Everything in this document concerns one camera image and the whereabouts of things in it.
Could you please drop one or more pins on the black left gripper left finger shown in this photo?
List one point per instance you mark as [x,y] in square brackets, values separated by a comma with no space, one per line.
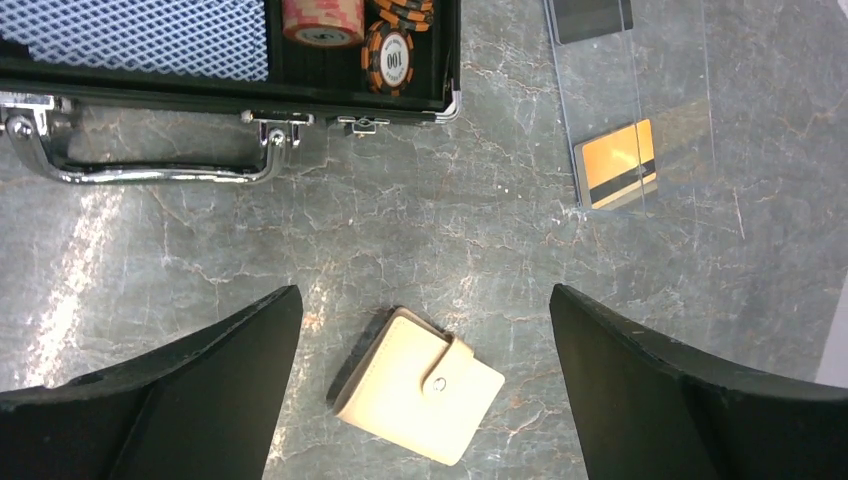
[204,406]

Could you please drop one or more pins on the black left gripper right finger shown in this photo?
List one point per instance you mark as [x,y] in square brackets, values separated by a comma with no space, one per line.
[647,406]

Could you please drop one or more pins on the beige leather card holder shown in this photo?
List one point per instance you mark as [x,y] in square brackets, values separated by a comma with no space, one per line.
[419,388]

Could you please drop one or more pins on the gold credit card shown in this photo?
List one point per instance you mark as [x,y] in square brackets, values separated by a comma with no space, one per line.
[617,170]

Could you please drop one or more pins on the clear acrylic card stand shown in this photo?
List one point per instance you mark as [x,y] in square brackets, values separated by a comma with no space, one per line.
[658,71]

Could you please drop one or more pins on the blue playing card deck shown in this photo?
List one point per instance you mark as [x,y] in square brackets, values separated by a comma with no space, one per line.
[216,39]

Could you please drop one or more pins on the black credit card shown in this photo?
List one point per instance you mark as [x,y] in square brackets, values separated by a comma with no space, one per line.
[577,20]

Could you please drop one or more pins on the black poker chip case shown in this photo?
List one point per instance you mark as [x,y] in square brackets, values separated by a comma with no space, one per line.
[305,84]

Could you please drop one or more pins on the orange black poker chip stack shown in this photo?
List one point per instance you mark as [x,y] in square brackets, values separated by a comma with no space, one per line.
[387,55]

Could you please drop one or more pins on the pink red poker chip stack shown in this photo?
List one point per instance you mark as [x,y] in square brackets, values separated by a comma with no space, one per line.
[324,23]

